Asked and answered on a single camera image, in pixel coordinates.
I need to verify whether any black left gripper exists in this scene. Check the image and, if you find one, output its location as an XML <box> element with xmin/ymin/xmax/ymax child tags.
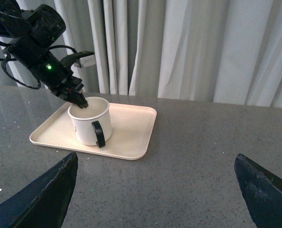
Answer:
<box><xmin>3</xmin><ymin>38</ymin><xmax>88</xmax><ymax>108</ymax></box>

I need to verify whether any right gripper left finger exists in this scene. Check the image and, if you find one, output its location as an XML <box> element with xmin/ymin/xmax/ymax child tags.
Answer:
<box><xmin>0</xmin><ymin>152</ymin><xmax>78</xmax><ymax>228</ymax></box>

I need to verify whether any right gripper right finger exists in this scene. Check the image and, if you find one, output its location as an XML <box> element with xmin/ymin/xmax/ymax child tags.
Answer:
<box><xmin>234</xmin><ymin>153</ymin><xmax>282</xmax><ymax>228</ymax></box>

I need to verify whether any white mug black handle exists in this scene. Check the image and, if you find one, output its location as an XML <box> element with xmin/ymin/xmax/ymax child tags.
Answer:
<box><xmin>68</xmin><ymin>97</ymin><xmax>112</xmax><ymax>148</ymax></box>

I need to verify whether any pink rectangular tray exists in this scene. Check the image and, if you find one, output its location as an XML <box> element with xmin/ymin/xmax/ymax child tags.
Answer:
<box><xmin>29</xmin><ymin>103</ymin><xmax>157</xmax><ymax>160</ymax></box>

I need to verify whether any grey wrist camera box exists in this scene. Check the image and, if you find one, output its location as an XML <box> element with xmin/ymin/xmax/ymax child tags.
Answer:
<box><xmin>60</xmin><ymin>51</ymin><xmax>96</xmax><ymax>68</ymax></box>

